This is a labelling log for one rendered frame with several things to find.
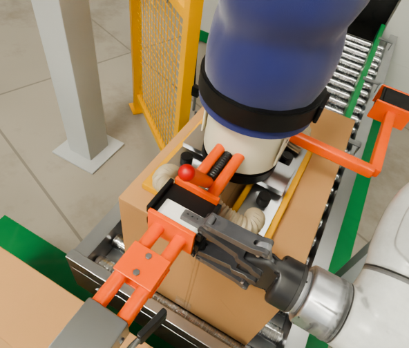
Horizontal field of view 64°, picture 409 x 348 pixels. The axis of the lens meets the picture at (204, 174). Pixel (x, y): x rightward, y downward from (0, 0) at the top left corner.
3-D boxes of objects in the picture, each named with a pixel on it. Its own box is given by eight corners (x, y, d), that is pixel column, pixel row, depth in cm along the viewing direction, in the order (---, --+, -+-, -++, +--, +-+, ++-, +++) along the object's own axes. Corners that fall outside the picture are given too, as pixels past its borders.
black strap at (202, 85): (231, 45, 70) (235, 27, 67) (334, 88, 65) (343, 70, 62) (174, 97, 57) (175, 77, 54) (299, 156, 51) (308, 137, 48)
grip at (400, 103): (372, 99, 86) (383, 83, 82) (405, 112, 84) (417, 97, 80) (366, 116, 81) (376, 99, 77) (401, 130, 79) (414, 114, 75)
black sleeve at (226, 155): (222, 155, 64) (224, 149, 62) (231, 159, 63) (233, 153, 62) (205, 178, 59) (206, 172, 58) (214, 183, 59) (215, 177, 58)
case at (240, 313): (215, 155, 136) (235, 70, 106) (306, 198, 128) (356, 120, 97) (126, 273, 100) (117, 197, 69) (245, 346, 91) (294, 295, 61)
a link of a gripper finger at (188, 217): (208, 235, 48) (212, 225, 46) (179, 219, 49) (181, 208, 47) (213, 228, 49) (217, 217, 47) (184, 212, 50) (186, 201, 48)
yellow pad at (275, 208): (276, 137, 87) (282, 123, 84) (312, 153, 85) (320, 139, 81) (217, 231, 67) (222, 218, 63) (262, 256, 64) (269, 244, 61)
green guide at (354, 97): (375, 35, 229) (382, 22, 222) (390, 40, 227) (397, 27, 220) (313, 186, 131) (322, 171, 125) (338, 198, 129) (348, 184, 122)
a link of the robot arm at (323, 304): (315, 349, 47) (277, 326, 48) (330, 295, 53) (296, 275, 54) (344, 333, 40) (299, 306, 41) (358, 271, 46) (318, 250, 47)
